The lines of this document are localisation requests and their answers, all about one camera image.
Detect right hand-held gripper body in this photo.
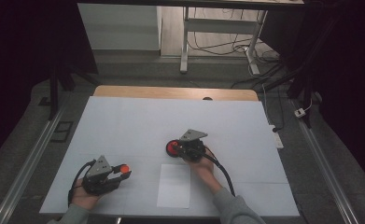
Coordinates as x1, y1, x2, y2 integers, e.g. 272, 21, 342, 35
177, 129, 209, 163

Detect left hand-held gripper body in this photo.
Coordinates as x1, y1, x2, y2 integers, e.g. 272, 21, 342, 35
82, 155, 122, 197

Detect round red ink pad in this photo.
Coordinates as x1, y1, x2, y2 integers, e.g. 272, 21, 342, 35
165, 139, 184, 159

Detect person's left hand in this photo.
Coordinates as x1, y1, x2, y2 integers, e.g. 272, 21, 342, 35
70, 178, 105, 210

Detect person's right hand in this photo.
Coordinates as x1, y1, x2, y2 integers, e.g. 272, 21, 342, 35
183, 148, 216, 185

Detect small white paper sheet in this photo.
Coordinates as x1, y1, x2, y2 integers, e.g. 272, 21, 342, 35
156, 163, 191, 209

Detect large white table cover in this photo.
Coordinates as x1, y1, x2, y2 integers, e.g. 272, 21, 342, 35
39, 95, 301, 217

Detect white power strip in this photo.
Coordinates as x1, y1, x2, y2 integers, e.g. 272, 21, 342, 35
268, 124, 285, 150

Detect black stand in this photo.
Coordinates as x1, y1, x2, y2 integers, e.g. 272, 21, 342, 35
47, 60, 103, 121
258, 52, 316, 130

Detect white plug adapter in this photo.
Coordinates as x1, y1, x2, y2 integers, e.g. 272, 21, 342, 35
293, 107, 307, 119

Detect white cabinet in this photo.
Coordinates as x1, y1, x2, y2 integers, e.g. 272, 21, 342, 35
77, 3, 163, 51

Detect dark curtain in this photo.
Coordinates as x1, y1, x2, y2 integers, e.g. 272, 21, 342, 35
0, 0, 100, 171
259, 0, 365, 191

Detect left hand-held gripper cable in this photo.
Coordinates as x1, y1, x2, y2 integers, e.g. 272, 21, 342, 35
67, 159, 97, 208

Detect hand-held gripper cable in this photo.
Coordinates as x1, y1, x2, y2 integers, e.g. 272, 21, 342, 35
202, 145, 237, 198
67, 159, 97, 208

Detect right hand-held gripper cable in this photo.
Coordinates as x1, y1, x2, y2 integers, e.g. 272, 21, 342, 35
202, 145, 237, 198

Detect metal floor rail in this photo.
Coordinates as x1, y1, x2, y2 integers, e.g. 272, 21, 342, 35
289, 98, 361, 224
0, 92, 72, 224

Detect black floor cables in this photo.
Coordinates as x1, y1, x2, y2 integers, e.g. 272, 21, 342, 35
187, 7, 286, 90

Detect white desk frame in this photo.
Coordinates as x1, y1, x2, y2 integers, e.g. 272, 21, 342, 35
179, 6, 269, 76

